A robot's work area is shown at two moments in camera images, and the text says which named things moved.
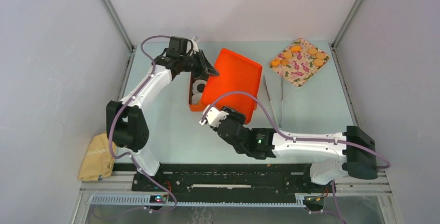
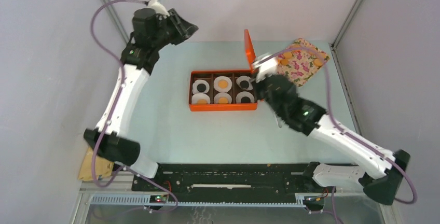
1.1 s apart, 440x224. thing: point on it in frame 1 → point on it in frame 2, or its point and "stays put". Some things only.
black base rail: [225, 179] stays put
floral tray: [299, 61] stays put
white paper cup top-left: [195, 84] stays put
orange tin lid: [236, 73] → [249, 49]
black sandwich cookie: [201, 87] stays put
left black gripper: [204, 66] → [183, 29]
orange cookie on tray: [284, 61] stays put
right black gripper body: [233, 116] → [261, 86]
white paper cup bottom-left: [195, 98] stays put
